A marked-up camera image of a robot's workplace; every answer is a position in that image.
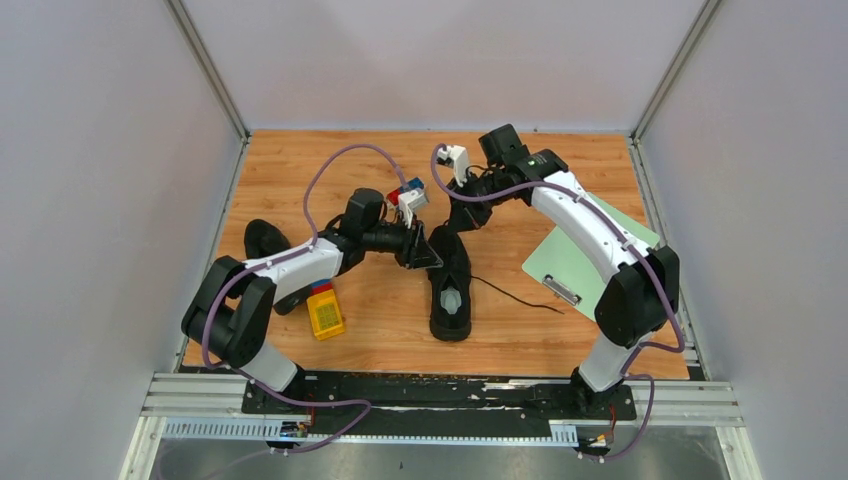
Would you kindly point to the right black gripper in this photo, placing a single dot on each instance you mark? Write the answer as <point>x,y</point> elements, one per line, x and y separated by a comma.
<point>466,216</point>

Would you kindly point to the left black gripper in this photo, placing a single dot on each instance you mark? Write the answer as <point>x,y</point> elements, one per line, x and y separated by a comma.
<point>415,252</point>

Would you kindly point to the black sneaker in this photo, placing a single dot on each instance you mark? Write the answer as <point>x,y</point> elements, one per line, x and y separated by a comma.
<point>450,315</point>

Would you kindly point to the black shoelace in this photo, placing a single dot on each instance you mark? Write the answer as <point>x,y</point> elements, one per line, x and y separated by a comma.
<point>516,298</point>

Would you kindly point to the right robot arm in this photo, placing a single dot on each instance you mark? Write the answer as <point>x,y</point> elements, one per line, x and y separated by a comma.
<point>641,282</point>

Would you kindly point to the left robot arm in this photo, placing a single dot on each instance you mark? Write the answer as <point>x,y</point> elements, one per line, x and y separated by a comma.
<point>231,310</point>

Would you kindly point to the toy brick car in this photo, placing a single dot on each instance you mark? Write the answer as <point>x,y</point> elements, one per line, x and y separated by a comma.
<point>412,184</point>

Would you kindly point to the green clipboard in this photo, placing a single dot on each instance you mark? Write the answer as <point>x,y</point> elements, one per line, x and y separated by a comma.
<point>559,257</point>

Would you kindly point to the yellow toy block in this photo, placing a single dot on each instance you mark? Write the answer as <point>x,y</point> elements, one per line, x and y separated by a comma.
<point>324,311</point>

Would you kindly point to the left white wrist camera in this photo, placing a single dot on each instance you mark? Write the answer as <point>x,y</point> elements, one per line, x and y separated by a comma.
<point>409,202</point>

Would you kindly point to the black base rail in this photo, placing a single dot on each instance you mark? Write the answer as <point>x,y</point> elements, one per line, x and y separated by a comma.
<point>418,404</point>

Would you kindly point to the white cable duct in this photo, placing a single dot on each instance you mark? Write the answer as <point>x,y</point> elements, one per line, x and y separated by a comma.
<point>185,428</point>

